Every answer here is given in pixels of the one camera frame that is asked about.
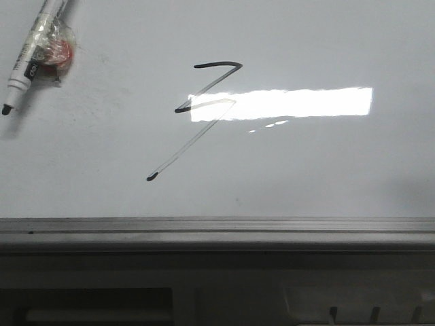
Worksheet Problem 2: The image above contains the red magnet taped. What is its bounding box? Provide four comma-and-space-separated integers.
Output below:
32, 18, 75, 84

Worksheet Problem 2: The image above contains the white black whiteboard marker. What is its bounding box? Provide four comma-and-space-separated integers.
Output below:
1, 1, 68, 115

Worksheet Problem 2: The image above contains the white whiteboard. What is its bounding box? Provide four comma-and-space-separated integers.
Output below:
1, 1, 434, 218

